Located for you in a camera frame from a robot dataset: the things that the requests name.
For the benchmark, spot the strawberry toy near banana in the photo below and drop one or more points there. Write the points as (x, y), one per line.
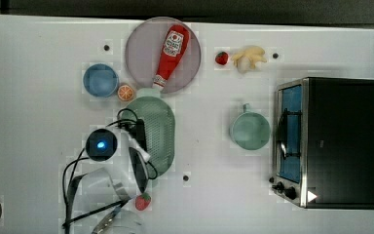
(222, 58)

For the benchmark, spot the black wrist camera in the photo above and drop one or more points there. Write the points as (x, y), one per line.
(139, 133)

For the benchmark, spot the strawberry toy near front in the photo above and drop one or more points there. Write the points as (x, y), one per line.
(142, 201)

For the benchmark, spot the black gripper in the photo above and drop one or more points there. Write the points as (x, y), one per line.
(139, 170)

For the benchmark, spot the green oval strainer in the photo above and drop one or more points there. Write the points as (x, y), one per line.
(159, 125)

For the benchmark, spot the blue bowl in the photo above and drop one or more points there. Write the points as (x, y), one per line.
(100, 80)

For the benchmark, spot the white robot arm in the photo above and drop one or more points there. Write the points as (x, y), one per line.
(93, 199)

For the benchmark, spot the grey round plate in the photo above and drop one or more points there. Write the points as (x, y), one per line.
(143, 54)

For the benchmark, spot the yellow plush banana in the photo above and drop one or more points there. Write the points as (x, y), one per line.
(246, 59)

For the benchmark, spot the green mug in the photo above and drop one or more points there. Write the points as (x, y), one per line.
(250, 130)

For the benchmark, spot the orange slice toy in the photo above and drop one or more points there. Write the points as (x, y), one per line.
(125, 93)

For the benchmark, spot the black toaster oven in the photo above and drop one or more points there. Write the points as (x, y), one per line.
(324, 143)

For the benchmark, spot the red plush ketchup bottle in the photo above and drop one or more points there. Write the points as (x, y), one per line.
(172, 52)

